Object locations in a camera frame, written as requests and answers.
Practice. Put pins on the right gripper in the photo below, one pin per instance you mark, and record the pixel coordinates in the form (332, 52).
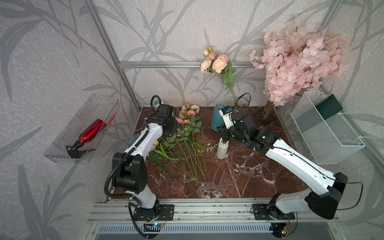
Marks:
(222, 131)

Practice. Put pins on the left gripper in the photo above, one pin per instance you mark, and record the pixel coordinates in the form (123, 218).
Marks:
(176, 125)

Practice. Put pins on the cream peach rose stem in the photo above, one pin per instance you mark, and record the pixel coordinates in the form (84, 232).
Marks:
(224, 70)

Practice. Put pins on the pink white rose stem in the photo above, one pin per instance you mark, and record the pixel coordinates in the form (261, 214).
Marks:
(211, 54)

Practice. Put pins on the pink peach rose stem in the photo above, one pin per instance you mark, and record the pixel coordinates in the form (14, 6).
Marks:
(195, 185)

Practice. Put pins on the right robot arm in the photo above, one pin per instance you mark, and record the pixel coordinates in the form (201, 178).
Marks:
(325, 189)

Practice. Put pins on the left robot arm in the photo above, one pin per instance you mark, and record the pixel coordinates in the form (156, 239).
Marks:
(129, 175)

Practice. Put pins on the white ribbed vase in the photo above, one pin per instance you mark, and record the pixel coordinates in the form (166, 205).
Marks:
(222, 149)

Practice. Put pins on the teal ceramic vase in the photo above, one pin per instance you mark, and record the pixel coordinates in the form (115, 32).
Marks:
(217, 119)

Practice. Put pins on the clear glass vase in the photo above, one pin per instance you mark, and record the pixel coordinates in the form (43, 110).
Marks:
(241, 105)

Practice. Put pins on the small white yellow flowers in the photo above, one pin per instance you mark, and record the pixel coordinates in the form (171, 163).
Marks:
(210, 149)

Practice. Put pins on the pink rose bunch with leaves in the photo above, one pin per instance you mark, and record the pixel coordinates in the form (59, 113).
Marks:
(190, 115)

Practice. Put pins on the pink cherry blossom tree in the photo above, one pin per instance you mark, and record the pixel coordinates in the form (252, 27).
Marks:
(297, 59)

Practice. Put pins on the dark green card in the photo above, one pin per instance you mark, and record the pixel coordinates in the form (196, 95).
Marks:
(329, 107)

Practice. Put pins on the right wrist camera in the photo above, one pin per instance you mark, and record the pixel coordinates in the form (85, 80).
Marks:
(226, 114)

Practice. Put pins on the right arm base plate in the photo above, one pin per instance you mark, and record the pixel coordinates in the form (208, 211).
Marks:
(267, 213)

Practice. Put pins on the white wire mesh basket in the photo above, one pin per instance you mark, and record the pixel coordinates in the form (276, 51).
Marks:
(330, 141)

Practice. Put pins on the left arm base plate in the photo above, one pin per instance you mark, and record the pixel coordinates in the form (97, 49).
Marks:
(161, 212)

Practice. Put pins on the aluminium front rail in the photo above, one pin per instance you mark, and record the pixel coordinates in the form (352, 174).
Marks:
(226, 210)

